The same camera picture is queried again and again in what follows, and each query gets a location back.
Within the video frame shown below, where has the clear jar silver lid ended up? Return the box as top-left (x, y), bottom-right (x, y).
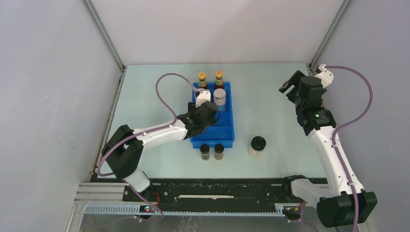
top-left (213, 88), bottom-right (226, 112)

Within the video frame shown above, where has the red sauce bottle yellow cap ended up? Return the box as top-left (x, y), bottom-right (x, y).
top-left (214, 71), bottom-right (224, 90)

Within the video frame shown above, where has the white spice jar black lid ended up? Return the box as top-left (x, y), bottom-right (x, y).
top-left (248, 136), bottom-right (266, 158)

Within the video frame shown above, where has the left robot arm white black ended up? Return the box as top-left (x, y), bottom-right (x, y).
top-left (97, 101), bottom-right (219, 201)

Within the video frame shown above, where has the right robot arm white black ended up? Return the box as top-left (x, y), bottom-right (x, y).
top-left (279, 70), bottom-right (378, 228)

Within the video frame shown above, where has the blue compartment tray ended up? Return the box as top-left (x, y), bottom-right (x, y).
top-left (190, 82), bottom-right (235, 149)

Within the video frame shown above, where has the small pepper jar left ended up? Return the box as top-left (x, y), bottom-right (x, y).
top-left (200, 144), bottom-right (210, 161)

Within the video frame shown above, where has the small pepper jar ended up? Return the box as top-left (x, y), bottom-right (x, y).
top-left (214, 144), bottom-right (224, 160)
top-left (200, 144), bottom-right (210, 161)

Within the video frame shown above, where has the small pepper jar right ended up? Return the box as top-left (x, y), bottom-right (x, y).
top-left (214, 144), bottom-right (224, 160)

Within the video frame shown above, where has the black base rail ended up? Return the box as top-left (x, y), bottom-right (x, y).
top-left (141, 178), bottom-right (301, 214)

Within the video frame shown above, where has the aluminium frame front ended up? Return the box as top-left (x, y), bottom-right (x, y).
top-left (74, 183), bottom-right (299, 217)

